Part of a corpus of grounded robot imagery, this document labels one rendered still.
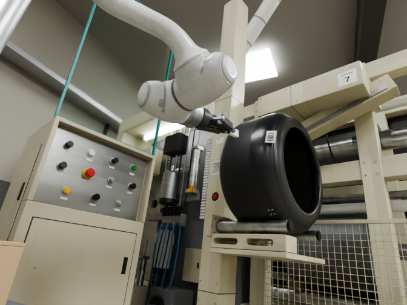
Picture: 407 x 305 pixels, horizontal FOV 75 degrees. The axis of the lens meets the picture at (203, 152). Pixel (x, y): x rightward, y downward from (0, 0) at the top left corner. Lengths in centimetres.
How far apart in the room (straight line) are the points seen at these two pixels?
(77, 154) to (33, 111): 231
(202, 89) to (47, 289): 96
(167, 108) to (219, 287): 86
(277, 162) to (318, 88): 70
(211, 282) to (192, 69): 97
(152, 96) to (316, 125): 116
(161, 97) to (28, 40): 320
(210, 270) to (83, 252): 57
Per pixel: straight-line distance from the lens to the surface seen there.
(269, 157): 105
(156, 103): 74
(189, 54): 69
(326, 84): 164
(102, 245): 133
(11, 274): 48
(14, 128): 348
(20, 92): 360
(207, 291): 136
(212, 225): 122
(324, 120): 168
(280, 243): 104
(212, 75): 65
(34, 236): 123
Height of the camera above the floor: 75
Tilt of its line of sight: 22 degrees up
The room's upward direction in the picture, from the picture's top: 6 degrees clockwise
